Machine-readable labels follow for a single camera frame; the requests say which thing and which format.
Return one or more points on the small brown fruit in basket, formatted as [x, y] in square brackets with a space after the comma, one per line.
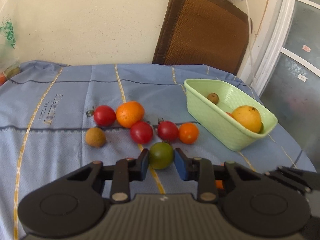
[214, 98]

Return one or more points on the light green plastic basket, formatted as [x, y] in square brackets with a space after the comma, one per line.
[216, 118]

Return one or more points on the white door frame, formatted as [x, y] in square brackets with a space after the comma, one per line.
[265, 45]

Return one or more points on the green tomato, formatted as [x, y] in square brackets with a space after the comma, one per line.
[161, 155]

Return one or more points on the large orange tangerine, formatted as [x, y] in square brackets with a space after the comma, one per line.
[129, 113]

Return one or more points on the red cherry tomato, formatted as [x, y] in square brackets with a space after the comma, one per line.
[167, 131]
[103, 115]
[141, 132]

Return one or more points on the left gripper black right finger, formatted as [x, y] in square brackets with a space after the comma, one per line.
[250, 201]

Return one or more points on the clear plastic bag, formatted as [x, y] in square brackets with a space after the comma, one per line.
[10, 54]

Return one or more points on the large yellow grapefruit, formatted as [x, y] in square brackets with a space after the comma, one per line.
[249, 117]

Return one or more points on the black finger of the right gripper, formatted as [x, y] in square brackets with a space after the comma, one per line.
[296, 179]

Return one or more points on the brown kiwi fruit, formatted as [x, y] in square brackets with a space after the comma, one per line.
[95, 137]

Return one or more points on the small orange tomato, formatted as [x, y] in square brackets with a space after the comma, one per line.
[188, 133]

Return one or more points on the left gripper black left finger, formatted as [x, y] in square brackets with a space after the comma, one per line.
[77, 202]

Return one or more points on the brown woven chair back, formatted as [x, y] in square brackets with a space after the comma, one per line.
[210, 32]

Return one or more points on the blue striped tablecloth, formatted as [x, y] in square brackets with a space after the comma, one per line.
[44, 121]

